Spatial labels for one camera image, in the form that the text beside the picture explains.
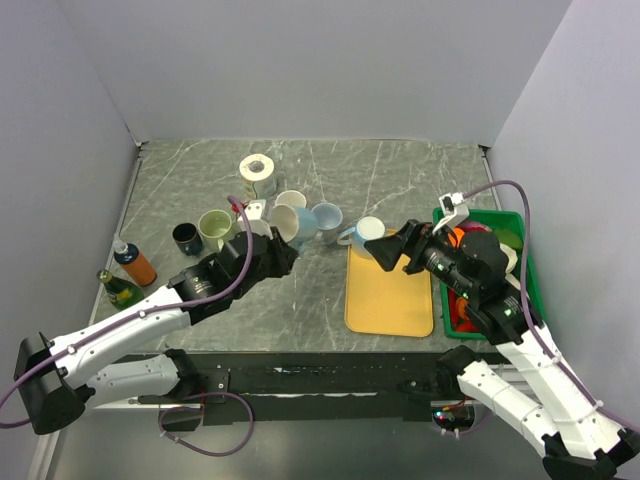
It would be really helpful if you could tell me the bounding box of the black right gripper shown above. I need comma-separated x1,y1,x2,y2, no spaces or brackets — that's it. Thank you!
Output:
363,218,477,300

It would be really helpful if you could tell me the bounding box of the light blue white mug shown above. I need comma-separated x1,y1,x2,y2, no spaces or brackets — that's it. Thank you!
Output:
336,216,387,259

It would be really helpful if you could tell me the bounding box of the light blue faceted mug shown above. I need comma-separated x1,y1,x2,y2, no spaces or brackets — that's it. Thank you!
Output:
270,205,318,252

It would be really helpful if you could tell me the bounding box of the grey blue mug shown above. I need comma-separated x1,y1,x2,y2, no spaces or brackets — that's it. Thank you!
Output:
275,190,307,208

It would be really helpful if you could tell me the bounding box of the light green mug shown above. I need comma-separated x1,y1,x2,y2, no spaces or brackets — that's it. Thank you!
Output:
197,210,237,253

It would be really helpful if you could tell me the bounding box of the small grey cup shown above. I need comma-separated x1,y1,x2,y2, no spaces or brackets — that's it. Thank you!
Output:
311,203,343,245

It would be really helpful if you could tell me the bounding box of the dark blue mug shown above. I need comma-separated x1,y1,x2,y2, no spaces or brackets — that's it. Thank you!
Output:
172,223,204,256

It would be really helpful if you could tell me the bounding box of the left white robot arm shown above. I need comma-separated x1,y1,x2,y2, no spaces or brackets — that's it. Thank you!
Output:
14,232,298,435

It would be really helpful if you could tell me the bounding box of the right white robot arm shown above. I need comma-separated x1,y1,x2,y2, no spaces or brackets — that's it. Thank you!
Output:
364,220,639,479

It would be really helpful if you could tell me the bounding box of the yellow tray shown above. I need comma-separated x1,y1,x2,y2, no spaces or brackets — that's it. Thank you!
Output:
344,249,434,338

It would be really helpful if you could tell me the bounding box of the orange toy fruit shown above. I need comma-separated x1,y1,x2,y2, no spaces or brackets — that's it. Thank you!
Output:
448,227,465,248

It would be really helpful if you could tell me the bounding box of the red toy pepper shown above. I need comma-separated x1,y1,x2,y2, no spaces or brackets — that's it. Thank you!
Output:
458,221,492,233

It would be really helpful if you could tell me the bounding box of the white paper towel roll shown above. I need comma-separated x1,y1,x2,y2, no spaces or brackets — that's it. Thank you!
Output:
239,154,277,200

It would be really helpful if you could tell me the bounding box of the green toy vegetable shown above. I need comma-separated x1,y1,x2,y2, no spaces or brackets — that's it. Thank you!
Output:
493,228,523,251

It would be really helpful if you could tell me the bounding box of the green plastic bin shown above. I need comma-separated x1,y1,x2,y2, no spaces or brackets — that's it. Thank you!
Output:
431,207,546,341

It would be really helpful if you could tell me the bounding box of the green toy cabbage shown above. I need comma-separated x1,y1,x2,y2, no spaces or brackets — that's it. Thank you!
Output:
500,243,518,274

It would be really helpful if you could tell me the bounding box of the orange juice bottle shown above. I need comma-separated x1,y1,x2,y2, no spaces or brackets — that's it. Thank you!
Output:
113,235,157,287

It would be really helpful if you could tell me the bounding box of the green bottle gold cap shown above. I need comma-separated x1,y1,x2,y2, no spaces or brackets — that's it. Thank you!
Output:
96,269,144,311

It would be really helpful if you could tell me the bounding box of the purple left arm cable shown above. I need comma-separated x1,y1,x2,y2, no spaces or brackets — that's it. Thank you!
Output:
0,194,256,429

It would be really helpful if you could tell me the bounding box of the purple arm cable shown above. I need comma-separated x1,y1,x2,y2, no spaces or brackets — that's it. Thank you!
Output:
0,194,256,429
459,179,640,434

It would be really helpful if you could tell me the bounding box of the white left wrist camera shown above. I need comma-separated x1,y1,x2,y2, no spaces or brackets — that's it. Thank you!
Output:
243,199,273,239

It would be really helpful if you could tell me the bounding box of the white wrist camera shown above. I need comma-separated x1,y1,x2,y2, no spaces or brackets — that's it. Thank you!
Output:
433,192,469,233
243,199,273,239

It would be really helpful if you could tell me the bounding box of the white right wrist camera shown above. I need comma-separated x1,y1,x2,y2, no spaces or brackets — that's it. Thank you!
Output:
433,192,469,233

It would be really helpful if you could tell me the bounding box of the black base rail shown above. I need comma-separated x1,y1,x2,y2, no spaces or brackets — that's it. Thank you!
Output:
137,351,496,427

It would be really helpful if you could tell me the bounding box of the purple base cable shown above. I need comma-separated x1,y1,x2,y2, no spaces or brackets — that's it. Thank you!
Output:
157,388,255,456

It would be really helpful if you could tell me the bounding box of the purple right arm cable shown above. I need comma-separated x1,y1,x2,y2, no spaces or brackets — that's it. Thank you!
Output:
459,179,640,434

